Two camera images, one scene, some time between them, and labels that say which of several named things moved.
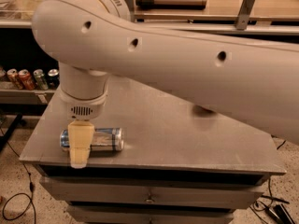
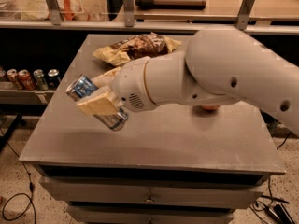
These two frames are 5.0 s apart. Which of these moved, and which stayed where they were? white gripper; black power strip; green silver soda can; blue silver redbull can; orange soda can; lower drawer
Moved: white gripper; blue silver redbull can
Stayed: lower drawer; orange soda can; green silver soda can; black power strip
